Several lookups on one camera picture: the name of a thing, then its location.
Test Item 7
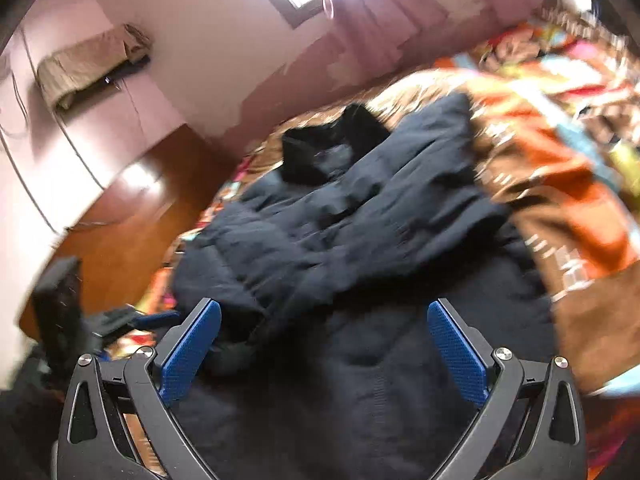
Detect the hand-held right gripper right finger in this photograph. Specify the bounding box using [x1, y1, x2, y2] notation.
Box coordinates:
[425, 297, 588, 480]

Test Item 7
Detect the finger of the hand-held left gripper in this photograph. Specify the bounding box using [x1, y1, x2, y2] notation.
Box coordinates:
[92, 308, 182, 341]

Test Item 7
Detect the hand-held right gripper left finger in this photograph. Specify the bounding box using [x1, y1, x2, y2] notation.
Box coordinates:
[50, 297, 223, 480]

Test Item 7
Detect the dark navy puffer jacket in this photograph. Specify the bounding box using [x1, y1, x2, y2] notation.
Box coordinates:
[170, 91, 558, 480]

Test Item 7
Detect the wooden bed headboard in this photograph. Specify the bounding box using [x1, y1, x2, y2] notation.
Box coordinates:
[17, 125, 241, 341]

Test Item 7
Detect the printed brown blanket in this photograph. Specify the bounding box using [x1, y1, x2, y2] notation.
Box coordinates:
[107, 7, 640, 480]

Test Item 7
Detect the beige cloth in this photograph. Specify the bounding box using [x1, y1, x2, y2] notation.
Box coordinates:
[37, 24, 152, 111]

